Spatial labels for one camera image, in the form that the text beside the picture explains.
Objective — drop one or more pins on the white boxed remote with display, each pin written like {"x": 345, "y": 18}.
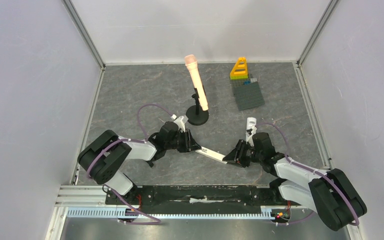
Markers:
{"x": 214, "y": 155}

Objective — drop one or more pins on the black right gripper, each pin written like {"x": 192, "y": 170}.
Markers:
{"x": 241, "y": 152}

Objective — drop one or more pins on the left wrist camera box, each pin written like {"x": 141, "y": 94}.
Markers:
{"x": 180, "y": 121}

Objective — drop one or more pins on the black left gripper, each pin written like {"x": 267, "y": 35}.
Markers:
{"x": 190, "y": 144}

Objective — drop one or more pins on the grey lego baseplate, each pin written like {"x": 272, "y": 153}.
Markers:
{"x": 247, "y": 96}

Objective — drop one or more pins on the white remote control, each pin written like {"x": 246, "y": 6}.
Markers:
{"x": 251, "y": 122}

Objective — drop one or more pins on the pink microphone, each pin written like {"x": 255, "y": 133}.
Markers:
{"x": 191, "y": 64}

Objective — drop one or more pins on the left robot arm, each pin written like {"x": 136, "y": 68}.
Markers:
{"x": 103, "y": 158}

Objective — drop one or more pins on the yellow lego frame piece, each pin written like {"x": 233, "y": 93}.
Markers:
{"x": 240, "y": 67}

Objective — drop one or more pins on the white cable duct strip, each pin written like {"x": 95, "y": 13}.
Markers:
{"x": 127, "y": 213}

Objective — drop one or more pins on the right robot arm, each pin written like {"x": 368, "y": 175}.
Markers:
{"x": 328, "y": 193}

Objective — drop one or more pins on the lime green lego brick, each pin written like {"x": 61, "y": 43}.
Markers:
{"x": 239, "y": 77}

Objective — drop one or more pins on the black microphone stand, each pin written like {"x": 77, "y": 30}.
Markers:
{"x": 195, "y": 114}

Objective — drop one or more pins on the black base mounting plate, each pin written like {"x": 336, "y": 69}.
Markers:
{"x": 204, "y": 199}

